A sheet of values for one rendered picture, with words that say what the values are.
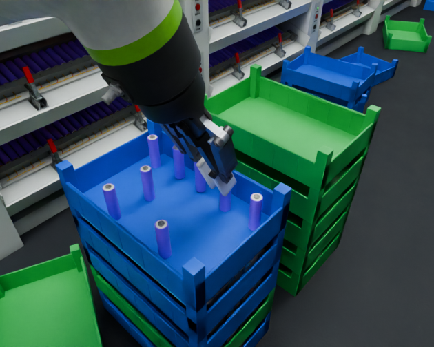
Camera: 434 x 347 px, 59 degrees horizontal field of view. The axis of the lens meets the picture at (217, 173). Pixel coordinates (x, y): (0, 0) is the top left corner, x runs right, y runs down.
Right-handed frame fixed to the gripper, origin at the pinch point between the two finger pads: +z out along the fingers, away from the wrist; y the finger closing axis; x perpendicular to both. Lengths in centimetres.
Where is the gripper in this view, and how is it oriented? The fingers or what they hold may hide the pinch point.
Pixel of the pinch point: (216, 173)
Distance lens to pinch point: 55.4
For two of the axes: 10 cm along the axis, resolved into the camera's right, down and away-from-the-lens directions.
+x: 6.1, -7.5, 2.5
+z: 2.8, 5.0, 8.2
